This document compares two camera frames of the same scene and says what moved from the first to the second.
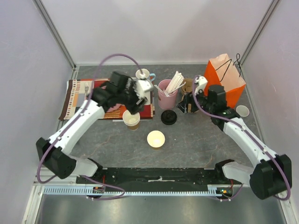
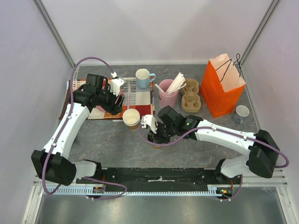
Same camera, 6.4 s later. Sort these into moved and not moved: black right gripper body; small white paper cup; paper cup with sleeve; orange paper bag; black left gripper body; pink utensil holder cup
Moved: black right gripper body; black left gripper body
Not moved: small white paper cup; pink utensil holder cup; paper cup with sleeve; orange paper bag
